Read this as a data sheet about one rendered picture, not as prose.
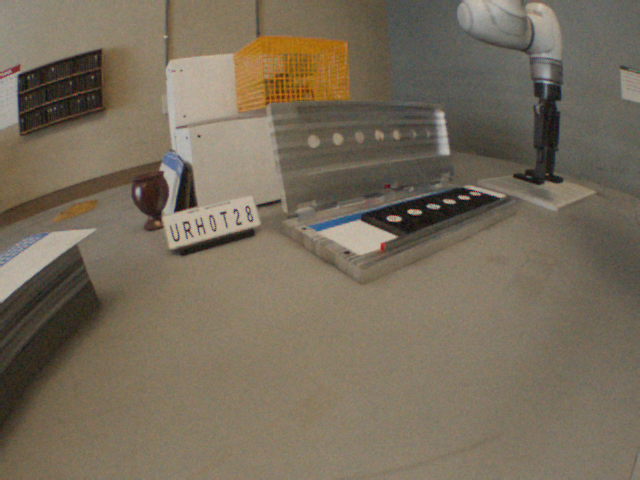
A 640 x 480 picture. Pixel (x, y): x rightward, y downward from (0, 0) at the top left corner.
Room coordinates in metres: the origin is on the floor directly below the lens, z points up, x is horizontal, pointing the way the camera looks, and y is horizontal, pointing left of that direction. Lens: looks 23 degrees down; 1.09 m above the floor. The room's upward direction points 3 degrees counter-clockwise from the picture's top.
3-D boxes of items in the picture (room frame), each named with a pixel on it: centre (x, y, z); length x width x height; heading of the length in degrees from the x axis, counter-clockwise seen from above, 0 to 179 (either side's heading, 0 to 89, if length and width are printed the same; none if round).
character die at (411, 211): (0.46, -0.15, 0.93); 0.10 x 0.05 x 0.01; 31
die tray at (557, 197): (0.74, -0.68, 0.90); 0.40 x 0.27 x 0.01; 114
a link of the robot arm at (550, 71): (0.62, -0.56, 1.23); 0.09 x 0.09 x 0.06
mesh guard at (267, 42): (0.83, 0.06, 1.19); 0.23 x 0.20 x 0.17; 121
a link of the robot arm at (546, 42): (0.62, -0.55, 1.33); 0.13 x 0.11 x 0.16; 90
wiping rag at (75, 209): (0.83, 0.83, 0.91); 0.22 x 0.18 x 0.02; 26
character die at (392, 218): (0.44, -0.11, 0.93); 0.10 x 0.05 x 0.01; 31
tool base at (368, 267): (0.51, -0.18, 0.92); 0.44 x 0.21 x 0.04; 121
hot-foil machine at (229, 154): (0.93, 0.02, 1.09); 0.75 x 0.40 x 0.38; 121
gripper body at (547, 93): (0.62, -0.56, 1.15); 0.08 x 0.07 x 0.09; 114
